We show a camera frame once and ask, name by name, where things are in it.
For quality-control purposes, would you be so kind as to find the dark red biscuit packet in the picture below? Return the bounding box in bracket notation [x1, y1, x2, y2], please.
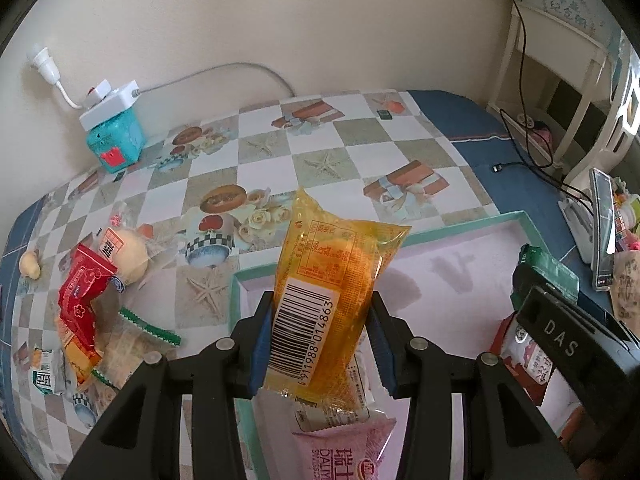
[489, 312, 558, 408]

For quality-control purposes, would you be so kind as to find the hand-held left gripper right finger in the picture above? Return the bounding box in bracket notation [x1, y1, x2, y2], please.
[367, 290, 583, 480]

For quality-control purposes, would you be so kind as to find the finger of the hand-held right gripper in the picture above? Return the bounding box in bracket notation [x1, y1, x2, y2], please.
[511, 260, 626, 341]
[517, 285, 628, 391]

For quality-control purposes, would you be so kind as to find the red snack packet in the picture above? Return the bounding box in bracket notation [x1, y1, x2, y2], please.
[57, 244, 123, 356]

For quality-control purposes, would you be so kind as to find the white power cable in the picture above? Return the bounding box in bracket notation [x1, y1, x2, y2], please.
[131, 62, 296, 100]

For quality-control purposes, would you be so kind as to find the colourful striped packet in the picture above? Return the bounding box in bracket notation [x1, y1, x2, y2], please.
[614, 180, 640, 256]

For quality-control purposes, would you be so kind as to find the small green-white packet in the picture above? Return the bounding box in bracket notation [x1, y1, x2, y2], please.
[27, 347, 66, 396]

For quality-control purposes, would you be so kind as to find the small cream pastry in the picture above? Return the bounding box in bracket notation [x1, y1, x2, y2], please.
[19, 250, 42, 280]

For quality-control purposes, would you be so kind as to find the green-edged cracker packet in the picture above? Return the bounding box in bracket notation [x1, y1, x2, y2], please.
[90, 307, 182, 391]

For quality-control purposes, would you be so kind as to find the teal cardboard tray box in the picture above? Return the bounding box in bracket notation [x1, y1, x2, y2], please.
[231, 210, 640, 480]

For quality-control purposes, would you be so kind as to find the white curved shelf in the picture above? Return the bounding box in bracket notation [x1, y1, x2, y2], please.
[562, 30, 640, 196]

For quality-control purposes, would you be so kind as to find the white phone stand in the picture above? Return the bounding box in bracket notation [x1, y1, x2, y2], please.
[557, 197, 596, 265]

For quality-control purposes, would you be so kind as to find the round bun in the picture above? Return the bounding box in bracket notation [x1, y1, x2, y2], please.
[95, 210, 166, 291]

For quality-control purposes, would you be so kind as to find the black cable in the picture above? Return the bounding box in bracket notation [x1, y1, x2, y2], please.
[490, 0, 593, 211]

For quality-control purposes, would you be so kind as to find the orange cake packet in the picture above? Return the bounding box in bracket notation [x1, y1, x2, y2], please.
[60, 330, 108, 393]

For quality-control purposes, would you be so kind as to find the pink snack packet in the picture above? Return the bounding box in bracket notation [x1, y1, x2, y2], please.
[290, 402, 397, 480]

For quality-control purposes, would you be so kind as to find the smartphone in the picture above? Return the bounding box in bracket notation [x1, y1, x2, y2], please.
[589, 167, 617, 291]

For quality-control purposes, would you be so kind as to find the green snack packet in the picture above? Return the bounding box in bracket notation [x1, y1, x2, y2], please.
[517, 243, 581, 303]

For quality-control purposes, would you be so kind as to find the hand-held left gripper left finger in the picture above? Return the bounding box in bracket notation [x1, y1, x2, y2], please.
[60, 290, 275, 480]

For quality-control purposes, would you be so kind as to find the yellow-orange snack packet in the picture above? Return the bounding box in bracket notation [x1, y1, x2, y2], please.
[262, 186, 412, 405]

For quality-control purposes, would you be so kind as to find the white side table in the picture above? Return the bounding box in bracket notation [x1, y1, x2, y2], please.
[487, 0, 626, 171]

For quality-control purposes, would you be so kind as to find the teal box with red label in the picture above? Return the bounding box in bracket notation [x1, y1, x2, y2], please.
[85, 109, 146, 175]

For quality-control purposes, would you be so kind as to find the white cake packet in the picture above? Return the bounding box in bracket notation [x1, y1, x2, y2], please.
[292, 355, 376, 431]

